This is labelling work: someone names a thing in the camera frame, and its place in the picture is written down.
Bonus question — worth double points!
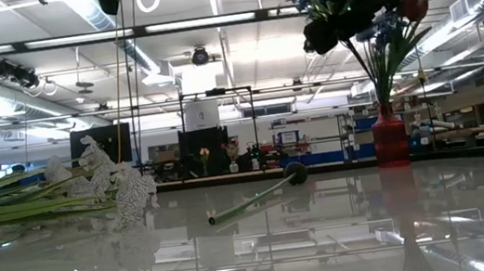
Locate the red tulip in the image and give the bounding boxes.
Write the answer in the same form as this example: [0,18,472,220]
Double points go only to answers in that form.
[396,0,432,25]

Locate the black tulip with bare stem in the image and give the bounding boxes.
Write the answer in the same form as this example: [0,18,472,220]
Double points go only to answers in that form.
[201,159,314,227]

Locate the red glass vase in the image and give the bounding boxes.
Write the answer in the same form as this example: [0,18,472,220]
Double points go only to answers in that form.
[369,102,412,170]

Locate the black round ceiling device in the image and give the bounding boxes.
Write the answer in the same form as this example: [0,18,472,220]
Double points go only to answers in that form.
[190,44,212,67]

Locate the blue storage bin shelf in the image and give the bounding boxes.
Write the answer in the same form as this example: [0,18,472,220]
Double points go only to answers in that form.
[351,115,380,160]

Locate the white ceiling air vent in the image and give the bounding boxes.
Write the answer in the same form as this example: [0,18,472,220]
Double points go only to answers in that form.
[448,0,471,22]

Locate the black ceiling spotlight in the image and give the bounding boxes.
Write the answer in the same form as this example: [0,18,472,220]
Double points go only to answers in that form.
[0,53,43,94]

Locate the white distant box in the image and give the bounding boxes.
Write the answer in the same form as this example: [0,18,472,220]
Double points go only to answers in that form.
[183,98,222,132]

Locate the black distant monitor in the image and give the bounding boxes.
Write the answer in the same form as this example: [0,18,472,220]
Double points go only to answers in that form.
[177,124,234,181]
[67,122,135,171]

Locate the distant pink tulips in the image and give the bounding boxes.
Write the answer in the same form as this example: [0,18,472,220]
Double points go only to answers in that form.
[199,146,214,177]

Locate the distant wooden work table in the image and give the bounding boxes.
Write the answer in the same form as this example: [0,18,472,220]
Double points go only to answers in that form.
[412,123,484,156]

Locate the white flower bunch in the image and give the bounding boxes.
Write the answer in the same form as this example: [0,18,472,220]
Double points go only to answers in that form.
[0,126,164,246]

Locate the person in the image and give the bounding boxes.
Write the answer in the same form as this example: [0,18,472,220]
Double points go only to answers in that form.
[7,161,28,177]

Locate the silver ceiling air duct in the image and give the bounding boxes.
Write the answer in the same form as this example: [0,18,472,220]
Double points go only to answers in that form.
[55,0,180,98]

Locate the black overhead frame bar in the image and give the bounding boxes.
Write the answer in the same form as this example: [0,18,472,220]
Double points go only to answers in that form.
[0,0,429,57]

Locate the black distant station frame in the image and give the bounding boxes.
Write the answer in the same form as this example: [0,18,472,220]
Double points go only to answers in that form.
[177,83,266,190]

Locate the black table frame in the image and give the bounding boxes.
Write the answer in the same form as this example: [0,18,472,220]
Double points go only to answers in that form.
[154,140,484,204]

